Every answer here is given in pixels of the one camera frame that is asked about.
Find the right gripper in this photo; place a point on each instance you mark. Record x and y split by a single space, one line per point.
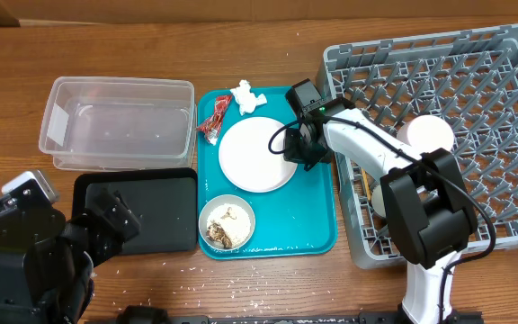
295 147

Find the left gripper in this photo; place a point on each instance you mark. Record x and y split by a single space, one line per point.
108 239

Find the large white plate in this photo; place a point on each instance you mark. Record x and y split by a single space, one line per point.
245 158

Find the wooden chopstick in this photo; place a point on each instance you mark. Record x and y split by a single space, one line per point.
366 185

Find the white napkin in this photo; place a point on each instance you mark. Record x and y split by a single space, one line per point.
247 100

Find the red sauce packet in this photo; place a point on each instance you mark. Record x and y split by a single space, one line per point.
211 127

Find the grey bowl with rice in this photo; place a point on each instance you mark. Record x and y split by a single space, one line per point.
226 223

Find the white cup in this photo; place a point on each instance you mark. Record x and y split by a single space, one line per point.
427 133

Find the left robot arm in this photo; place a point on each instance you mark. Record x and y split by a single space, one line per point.
47 260

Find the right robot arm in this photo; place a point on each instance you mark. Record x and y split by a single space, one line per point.
429 214

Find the grey dishwasher rack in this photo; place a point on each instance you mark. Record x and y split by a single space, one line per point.
467 78

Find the black plastic tray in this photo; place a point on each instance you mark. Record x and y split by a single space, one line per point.
164 200

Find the teal serving tray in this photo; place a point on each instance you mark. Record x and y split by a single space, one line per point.
297 219

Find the clear plastic bin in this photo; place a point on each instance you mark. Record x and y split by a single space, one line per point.
109 123

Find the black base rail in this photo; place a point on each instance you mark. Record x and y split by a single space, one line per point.
138 314

